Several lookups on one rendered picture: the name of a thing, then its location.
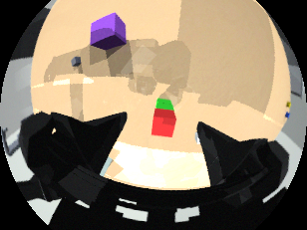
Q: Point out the purple cube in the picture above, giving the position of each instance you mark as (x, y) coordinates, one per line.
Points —
(108, 32)

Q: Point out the red block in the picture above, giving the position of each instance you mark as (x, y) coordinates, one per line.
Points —
(163, 122)

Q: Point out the green block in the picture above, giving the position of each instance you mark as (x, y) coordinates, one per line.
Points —
(164, 101)
(165, 106)

